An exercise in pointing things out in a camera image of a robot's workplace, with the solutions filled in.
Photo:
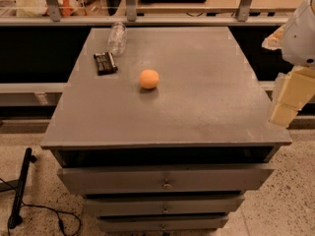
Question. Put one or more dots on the grey drawer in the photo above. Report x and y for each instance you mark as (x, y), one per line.
(162, 223)
(187, 204)
(164, 178)

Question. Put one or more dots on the grey metal railing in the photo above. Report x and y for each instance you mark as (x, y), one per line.
(134, 12)

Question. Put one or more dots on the orange fruit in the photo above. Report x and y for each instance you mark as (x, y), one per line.
(149, 79)

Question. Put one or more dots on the top grey drawer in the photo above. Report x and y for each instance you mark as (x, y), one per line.
(164, 178)

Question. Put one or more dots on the black stand leg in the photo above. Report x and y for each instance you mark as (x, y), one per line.
(15, 219)

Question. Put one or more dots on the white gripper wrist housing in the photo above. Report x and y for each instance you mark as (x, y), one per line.
(300, 38)

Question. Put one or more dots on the bottom grey drawer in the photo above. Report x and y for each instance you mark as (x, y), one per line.
(162, 223)

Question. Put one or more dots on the clear plastic water bottle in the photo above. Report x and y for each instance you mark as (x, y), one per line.
(116, 42)

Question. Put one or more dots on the grey drawer cabinet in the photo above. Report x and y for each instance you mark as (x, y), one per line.
(208, 107)

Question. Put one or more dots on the middle grey drawer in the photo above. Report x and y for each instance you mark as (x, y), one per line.
(187, 204)

